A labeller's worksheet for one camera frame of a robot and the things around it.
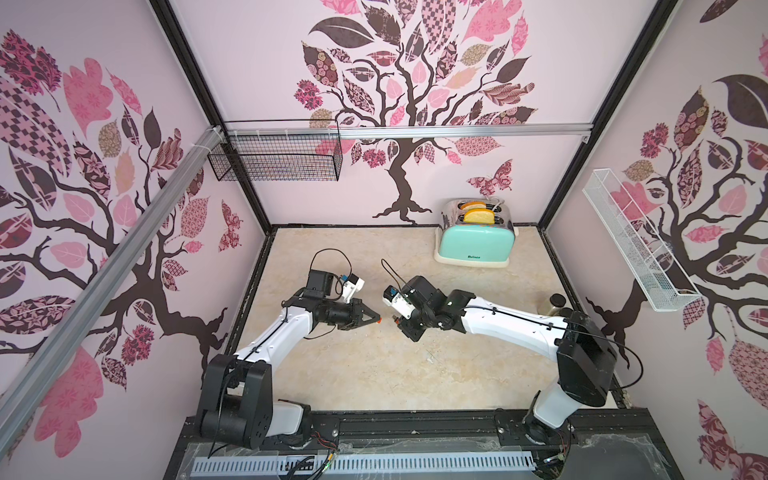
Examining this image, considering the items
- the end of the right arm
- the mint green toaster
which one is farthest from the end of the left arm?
the mint green toaster

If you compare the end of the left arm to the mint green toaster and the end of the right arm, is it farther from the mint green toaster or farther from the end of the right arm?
the mint green toaster

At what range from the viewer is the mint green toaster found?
3.25 feet
